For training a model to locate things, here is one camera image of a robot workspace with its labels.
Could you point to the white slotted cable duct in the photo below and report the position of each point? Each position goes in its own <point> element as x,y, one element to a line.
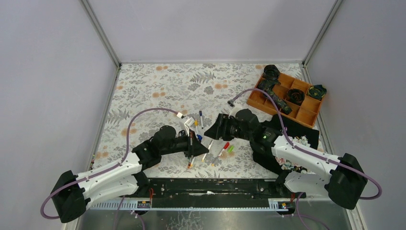
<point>137,205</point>

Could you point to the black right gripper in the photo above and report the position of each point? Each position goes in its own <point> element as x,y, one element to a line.
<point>222,127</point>

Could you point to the dark rolled flower in tray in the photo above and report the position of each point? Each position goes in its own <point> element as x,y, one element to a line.
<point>295,96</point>

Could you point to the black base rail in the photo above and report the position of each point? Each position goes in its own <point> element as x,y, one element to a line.
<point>211,192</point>

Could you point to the dark green rolled flower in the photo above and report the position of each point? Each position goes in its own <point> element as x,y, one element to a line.
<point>317,92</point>

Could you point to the floral patterned table mat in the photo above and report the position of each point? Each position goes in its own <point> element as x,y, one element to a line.
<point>147,97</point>

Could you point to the white pen blue end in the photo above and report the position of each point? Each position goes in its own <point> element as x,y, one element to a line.
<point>208,147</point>

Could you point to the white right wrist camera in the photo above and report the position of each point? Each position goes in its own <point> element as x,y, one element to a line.
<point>235,107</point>

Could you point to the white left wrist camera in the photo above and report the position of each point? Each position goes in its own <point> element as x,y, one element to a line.
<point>186,122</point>

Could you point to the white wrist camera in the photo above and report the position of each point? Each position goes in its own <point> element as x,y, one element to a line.
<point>235,107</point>
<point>186,122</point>

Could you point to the clear pen orange end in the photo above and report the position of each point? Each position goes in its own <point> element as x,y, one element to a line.
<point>190,163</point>

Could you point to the dark rolled fabric flower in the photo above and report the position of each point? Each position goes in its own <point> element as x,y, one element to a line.
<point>271,72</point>

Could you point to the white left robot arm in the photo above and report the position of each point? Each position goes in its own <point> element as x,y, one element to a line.
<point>73,194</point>

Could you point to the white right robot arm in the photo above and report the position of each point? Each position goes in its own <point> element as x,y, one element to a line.
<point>338,178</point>

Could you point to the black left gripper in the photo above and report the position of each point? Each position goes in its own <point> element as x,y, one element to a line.
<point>191,145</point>

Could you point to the dark patterned fabric roll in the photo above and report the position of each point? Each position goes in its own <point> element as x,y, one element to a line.
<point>267,86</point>

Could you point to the wooden compartment tray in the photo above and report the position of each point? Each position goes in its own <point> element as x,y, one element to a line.
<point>306,114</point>

